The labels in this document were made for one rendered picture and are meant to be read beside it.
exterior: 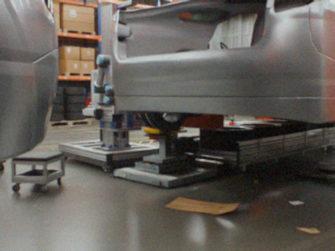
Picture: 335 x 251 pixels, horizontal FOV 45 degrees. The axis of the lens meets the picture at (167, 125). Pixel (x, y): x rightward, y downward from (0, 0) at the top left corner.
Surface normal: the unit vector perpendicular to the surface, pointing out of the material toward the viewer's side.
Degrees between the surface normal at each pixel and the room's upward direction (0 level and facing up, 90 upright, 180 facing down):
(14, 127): 96
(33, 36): 89
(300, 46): 90
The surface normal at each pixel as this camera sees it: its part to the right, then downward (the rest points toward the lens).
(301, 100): -0.07, 0.23
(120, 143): 0.64, 0.06
